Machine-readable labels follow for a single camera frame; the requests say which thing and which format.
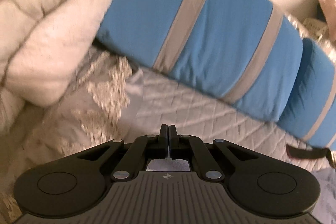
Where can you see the left blue striped pillow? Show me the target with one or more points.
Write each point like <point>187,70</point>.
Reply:
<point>244,52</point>

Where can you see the grey quilted bedspread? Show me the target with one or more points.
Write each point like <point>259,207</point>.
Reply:
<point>110,97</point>

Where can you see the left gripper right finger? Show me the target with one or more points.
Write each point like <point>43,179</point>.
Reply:
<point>193,150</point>

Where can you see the blue striped pillow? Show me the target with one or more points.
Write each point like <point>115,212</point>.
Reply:
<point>310,112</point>
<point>244,52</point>

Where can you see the right blue striped pillow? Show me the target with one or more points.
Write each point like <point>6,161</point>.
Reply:
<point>310,112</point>

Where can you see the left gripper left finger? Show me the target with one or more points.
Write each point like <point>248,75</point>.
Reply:
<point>141,151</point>

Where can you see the grey-blue sweatpants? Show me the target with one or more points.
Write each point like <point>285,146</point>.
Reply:
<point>168,165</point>

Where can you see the white fluffy comforter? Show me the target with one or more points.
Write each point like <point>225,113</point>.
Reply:
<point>42,44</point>

